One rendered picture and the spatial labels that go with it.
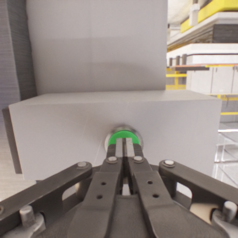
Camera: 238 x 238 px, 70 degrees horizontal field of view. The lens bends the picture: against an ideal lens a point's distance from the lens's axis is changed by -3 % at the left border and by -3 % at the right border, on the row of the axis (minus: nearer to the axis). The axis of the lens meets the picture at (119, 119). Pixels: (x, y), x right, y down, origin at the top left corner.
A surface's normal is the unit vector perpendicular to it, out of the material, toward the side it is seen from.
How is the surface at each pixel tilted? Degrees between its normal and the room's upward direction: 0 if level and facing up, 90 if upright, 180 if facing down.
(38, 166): 90
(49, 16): 90
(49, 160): 90
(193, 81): 90
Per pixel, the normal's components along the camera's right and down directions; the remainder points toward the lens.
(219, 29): -0.01, 0.26
